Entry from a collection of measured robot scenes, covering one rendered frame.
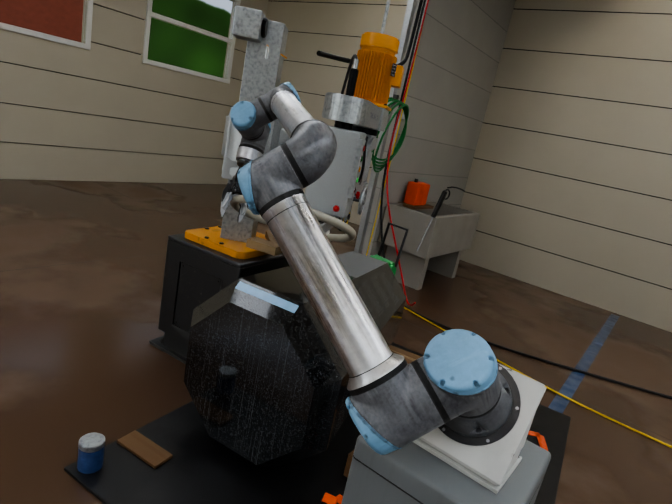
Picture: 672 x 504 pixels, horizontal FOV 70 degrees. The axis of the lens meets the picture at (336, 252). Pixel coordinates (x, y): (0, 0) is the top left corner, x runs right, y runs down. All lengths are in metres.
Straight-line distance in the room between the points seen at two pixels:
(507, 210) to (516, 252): 0.60
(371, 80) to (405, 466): 2.27
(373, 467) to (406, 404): 0.27
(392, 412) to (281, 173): 0.58
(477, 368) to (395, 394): 0.18
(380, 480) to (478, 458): 0.24
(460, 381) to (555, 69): 6.37
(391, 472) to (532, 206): 6.04
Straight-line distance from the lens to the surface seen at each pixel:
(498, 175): 7.20
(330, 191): 2.36
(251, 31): 2.85
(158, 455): 2.45
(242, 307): 2.10
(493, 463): 1.29
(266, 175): 1.11
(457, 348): 1.09
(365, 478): 1.34
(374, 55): 3.00
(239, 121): 1.66
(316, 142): 1.14
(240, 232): 2.99
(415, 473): 1.25
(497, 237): 7.22
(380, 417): 1.09
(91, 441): 2.36
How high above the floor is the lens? 1.59
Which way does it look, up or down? 15 degrees down
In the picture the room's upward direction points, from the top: 12 degrees clockwise
